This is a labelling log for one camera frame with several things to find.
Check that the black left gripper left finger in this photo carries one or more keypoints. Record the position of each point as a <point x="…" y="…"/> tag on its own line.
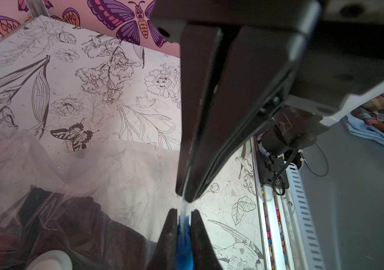
<point x="164" y="255"/>

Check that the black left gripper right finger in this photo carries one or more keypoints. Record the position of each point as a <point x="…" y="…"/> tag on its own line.
<point x="203" y="254"/>

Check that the clear plastic vacuum bag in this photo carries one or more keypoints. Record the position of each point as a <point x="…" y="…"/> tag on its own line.
<point x="104" y="206"/>

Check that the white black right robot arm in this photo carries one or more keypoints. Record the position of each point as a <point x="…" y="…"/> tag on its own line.
<point x="241" y="61"/>

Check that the blue bag zipper slider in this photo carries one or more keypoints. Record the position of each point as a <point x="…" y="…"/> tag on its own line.
<point x="184" y="251"/>

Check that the aluminium front rail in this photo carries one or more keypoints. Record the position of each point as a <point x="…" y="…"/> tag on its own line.
<point x="289" y="237"/>

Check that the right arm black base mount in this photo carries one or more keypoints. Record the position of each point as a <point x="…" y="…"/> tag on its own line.
<point x="279" y="141"/>

